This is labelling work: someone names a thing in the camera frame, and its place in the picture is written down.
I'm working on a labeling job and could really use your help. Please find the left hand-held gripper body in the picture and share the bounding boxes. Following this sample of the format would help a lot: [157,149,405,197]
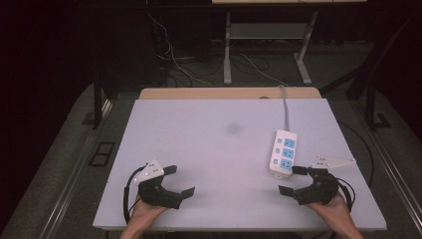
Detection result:
[133,158,183,210]

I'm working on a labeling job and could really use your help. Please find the white floor cable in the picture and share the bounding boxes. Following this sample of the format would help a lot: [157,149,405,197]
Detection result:
[238,53,290,88]
[146,12,214,88]

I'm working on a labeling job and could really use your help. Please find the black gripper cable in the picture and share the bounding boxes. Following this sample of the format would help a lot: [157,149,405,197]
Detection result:
[335,178,356,213]
[122,164,147,224]

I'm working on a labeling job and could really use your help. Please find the grey power strip cable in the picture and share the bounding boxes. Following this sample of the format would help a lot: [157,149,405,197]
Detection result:
[278,85,292,132]

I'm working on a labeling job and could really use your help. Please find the white power strip blue sockets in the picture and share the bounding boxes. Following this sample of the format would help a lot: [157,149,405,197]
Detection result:
[268,128,299,180]

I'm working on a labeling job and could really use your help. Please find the white table cover board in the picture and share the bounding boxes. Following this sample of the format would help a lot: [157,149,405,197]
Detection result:
[93,98,388,232]

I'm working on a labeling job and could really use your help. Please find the white metal frame table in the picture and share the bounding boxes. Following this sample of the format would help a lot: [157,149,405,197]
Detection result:
[211,0,368,87]

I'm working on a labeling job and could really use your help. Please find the metal floor rail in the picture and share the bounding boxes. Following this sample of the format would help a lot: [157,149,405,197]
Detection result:
[351,99,422,227]
[39,99,114,239]

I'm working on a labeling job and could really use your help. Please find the black floor cable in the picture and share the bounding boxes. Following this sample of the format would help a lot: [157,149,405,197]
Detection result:
[337,120,376,187]

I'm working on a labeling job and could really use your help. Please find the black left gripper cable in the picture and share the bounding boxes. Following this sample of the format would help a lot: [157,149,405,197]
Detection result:
[122,164,147,224]

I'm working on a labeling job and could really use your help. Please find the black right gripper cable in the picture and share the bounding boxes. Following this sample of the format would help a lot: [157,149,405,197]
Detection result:
[335,178,356,213]

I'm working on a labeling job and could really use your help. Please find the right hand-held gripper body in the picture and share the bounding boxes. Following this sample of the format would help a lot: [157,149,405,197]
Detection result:
[293,153,356,206]

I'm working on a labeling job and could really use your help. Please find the person's right hand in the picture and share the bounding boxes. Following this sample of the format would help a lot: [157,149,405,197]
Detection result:
[307,191,354,227]

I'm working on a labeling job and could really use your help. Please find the black rectangular floor frame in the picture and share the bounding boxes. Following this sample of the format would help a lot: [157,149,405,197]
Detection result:
[88,141,116,167]

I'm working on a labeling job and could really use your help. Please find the wooden table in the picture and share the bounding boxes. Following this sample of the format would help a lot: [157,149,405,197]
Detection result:
[138,87,322,101]

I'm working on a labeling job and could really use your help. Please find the person's left hand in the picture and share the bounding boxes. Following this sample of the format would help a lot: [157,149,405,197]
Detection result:
[127,195,167,228]

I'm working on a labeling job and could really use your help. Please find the black metal stand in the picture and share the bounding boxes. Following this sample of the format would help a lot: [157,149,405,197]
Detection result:
[363,84,393,132]
[92,71,118,130]

